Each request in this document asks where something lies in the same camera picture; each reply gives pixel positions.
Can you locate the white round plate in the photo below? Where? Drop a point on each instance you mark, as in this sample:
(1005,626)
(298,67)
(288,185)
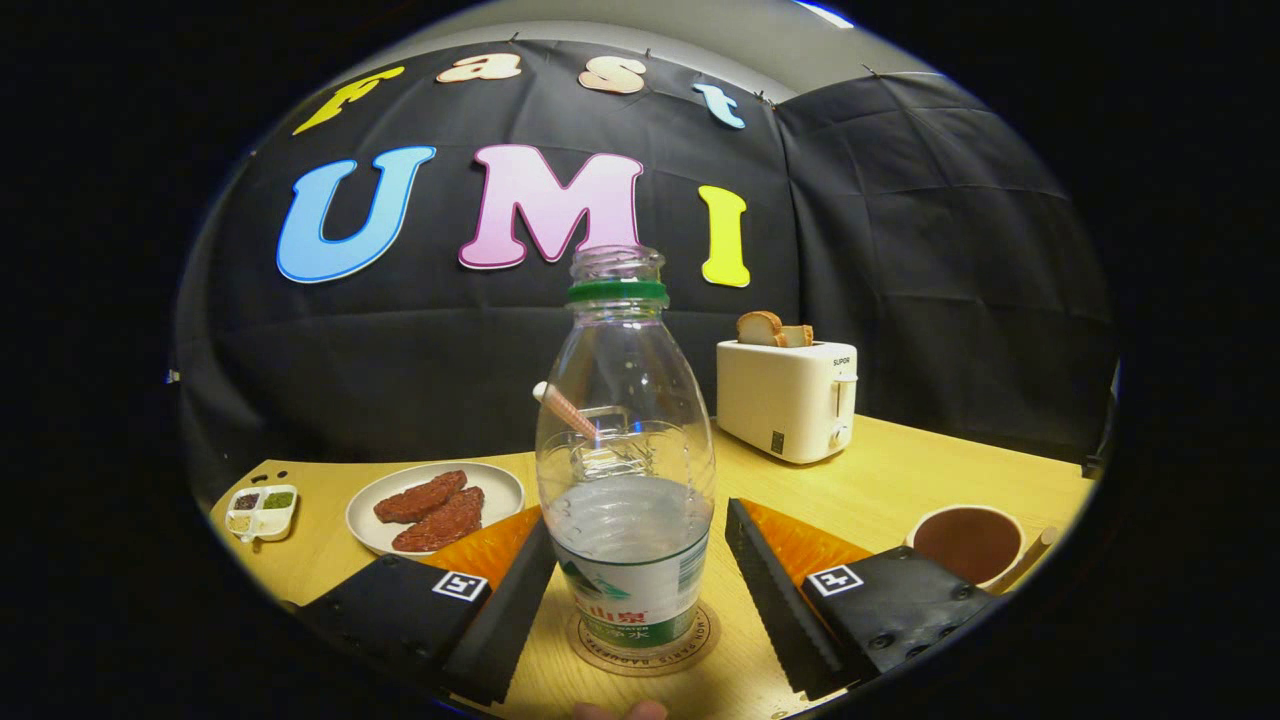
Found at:
(500,490)

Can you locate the white toaster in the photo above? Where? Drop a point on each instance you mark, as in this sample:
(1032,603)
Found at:
(780,400)

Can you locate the clear plastic juice bottle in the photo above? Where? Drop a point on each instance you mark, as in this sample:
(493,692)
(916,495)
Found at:
(625,540)

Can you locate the wooden table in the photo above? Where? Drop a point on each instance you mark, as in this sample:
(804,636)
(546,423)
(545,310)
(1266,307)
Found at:
(900,470)

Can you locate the black backdrop cloth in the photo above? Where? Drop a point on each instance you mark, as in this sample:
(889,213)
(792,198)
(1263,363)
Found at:
(450,350)

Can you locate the pink stick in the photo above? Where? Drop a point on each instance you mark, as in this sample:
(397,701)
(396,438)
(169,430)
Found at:
(560,405)

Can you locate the brown meat piece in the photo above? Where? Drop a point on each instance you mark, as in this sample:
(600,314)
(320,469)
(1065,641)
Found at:
(420,497)
(440,520)

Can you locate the toast bread slice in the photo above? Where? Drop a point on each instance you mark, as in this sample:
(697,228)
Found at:
(798,336)
(758,328)

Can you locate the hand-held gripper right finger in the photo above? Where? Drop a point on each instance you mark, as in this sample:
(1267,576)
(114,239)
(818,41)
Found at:
(780,610)

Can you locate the white divided condiment dish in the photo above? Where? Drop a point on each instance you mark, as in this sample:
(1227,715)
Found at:
(262,510)

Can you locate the round wooden coaster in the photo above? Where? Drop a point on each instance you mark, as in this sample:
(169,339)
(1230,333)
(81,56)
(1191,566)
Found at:
(600,657)

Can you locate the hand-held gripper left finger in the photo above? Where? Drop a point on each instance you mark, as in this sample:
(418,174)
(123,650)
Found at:
(500,620)

